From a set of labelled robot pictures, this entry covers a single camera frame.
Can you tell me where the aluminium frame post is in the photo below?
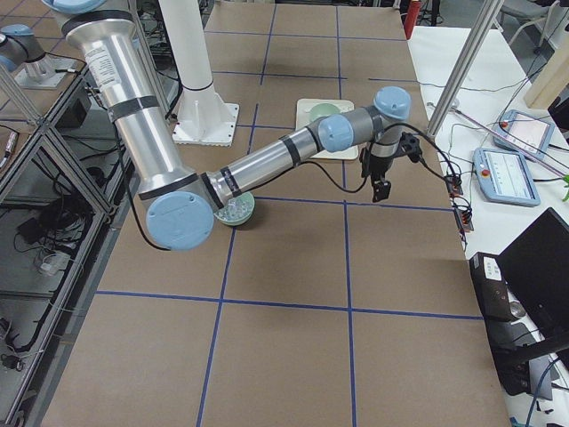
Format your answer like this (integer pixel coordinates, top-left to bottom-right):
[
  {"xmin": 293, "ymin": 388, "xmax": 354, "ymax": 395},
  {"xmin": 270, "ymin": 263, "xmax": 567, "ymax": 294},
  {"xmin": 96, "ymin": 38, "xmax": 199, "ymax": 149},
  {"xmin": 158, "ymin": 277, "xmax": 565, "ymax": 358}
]
[{"xmin": 426, "ymin": 0, "xmax": 504, "ymax": 137}]

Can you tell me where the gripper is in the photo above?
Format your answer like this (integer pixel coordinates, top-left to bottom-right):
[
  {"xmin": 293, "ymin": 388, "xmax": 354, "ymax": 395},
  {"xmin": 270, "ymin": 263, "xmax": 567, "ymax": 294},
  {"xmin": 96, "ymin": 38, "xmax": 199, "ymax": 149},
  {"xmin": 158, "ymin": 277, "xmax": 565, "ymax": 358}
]
[{"xmin": 359, "ymin": 139, "xmax": 399, "ymax": 203}]

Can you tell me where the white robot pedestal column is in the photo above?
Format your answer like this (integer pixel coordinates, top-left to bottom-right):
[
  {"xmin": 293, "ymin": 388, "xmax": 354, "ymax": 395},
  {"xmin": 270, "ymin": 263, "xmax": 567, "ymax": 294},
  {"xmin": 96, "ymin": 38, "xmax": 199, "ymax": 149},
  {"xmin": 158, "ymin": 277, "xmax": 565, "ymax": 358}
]
[{"xmin": 159, "ymin": 0, "xmax": 213, "ymax": 92}]

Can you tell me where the black box device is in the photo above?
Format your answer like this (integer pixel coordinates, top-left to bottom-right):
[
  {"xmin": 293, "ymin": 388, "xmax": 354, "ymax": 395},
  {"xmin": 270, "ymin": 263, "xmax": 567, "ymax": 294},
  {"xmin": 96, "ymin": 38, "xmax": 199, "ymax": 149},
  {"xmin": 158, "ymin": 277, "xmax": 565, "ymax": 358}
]
[{"xmin": 469, "ymin": 252, "xmax": 552, "ymax": 400}]

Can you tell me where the near teach pendant tablet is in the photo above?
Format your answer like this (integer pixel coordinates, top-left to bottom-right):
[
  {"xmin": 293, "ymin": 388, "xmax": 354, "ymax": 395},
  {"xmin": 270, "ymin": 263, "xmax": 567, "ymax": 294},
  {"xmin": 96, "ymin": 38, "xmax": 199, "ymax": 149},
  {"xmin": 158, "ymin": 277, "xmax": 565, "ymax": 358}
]
[{"xmin": 473, "ymin": 148, "xmax": 541, "ymax": 207}]

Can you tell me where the reacher grabber stick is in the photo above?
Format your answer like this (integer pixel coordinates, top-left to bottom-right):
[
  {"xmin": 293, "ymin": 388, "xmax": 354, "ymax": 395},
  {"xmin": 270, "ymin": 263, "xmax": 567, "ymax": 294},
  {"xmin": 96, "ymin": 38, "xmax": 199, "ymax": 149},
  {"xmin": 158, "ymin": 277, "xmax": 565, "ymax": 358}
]
[{"xmin": 449, "ymin": 101, "xmax": 568, "ymax": 183}]

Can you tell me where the teach pendant tablet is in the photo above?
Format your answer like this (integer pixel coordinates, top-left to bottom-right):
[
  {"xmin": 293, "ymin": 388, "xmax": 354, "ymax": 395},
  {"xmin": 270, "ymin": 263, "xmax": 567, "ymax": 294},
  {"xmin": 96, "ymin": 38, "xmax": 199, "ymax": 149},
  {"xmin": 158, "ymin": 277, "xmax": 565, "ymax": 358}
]
[
  {"xmin": 473, "ymin": 148, "xmax": 541, "ymax": 207},
  {"xmin": 493, "ymin": 109, "xmax": 554, "ymax": 158}
]

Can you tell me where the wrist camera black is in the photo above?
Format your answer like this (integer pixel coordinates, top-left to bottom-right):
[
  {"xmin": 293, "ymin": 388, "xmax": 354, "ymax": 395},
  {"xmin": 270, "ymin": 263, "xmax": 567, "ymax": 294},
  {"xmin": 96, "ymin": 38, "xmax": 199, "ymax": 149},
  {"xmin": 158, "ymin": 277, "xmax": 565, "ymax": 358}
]
[{"xmin": 396, "ymin": 132, "xmax": 422, "ymax": 164}]

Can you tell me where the green bowl with ice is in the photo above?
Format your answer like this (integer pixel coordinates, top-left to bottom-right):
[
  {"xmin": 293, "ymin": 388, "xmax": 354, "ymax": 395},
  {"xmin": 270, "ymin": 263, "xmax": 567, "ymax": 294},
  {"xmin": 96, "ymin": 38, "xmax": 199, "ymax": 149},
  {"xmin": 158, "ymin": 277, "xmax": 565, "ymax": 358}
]
[{"xmin": 214, "ymin": 191, "xmax": 255, "ymax": 227}]

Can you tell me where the white pedestal base plate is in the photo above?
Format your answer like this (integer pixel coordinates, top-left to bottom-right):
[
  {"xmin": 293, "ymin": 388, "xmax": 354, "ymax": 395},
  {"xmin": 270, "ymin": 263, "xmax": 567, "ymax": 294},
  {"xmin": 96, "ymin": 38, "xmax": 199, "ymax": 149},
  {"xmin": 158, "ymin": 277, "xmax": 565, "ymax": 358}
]
[{"xmin": 172, "ymin": 86, "xmax": 240, "ymax": 147}]

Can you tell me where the cream bear tray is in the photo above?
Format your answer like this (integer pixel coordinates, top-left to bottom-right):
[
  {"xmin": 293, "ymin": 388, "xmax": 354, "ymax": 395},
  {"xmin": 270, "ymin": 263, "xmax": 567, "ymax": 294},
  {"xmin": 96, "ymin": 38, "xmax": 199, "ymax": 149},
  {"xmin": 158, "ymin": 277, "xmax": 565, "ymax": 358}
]
[{"xmin": 295, "ymin": 99, "xmax": 359, "ymax": 160}]

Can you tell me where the black laptop computer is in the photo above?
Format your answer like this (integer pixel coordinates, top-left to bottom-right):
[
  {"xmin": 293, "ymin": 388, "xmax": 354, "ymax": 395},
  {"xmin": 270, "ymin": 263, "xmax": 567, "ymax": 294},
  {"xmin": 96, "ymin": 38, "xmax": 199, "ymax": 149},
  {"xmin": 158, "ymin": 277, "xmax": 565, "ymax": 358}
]
[{"xmin": 498, "ymin": 207, "xmax": 569, "ymax": 337}]

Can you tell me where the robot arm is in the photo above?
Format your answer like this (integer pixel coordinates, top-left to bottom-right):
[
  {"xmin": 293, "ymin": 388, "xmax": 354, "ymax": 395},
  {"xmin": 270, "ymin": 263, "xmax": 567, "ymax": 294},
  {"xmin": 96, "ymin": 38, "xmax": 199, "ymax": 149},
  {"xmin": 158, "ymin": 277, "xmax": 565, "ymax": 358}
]
[{"xmin": 50, "ymin": 1, "xmax": 412, "ymax": 251}]

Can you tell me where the far teach pendant tablet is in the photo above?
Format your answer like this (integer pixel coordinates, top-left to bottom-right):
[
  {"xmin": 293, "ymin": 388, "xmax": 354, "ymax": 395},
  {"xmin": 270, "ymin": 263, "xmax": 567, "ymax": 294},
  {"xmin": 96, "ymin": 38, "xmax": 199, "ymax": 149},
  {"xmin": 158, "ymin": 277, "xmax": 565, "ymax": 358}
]
[{"xmin": 493, "ymin": 109, "xmax": 554, "ymax": 158}]

